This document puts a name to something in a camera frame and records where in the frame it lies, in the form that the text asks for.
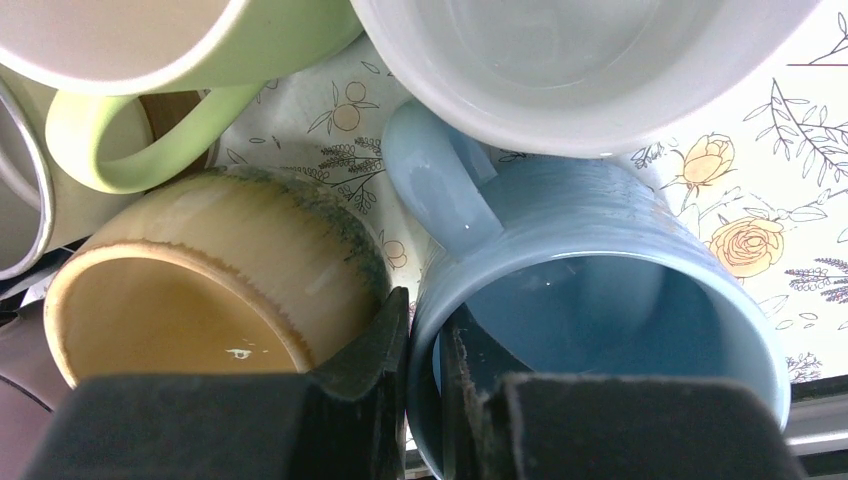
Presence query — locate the light blue cup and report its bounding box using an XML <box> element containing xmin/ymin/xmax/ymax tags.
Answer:
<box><xmin>382</xmin><ymin>100</ymin><xmax>791</xmax><ymax>478</ymax></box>

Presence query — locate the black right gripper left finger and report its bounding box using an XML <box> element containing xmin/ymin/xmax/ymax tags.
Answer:
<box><xmin>23</xmin><ymin>287</ymin><xmax>409</xmax><ymax>479</ymax></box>

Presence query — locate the mauve pink cup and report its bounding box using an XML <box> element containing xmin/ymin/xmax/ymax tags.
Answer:
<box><xmin>1</xmin><ymin>301</ymin><xmax>70</xmax><ymax>479</ymax></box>

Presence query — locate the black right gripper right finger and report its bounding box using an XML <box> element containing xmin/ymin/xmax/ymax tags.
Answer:
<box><xmin>440</xmin><ymin>321</ymin><xmax>806</xmax><ymax>479</ymax></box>

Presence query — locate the floral table mat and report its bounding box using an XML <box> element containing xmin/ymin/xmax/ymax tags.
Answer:
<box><xmin>211</xmin><ymin>0</ymin><xmax>848</xmax><ymax>452</ymax></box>

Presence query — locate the beige ceramic teapot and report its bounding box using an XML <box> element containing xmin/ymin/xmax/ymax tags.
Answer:
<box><xmin>44</xmin><ymin>165</ymin><xmax>391</xmax><ymax>386</ymax></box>

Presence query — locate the light green mug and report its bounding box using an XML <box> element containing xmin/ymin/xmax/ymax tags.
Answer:
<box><xmin>1</xmin><ymin>1</ymin><xmax>363</xmax><ymax>194</ymax></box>

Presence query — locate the cream brown steel tumbler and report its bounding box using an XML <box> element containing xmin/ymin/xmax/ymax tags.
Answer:
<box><xmin>1</xmin><ymin>66</ymin><xmax>141</xmax><ymax>280</ymax></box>

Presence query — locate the small white cup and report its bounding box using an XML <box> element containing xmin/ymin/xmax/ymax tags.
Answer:
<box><xmin>353</xmin><ymin>0</ymin><xmax>818</xmax><ymax>158</ymax></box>

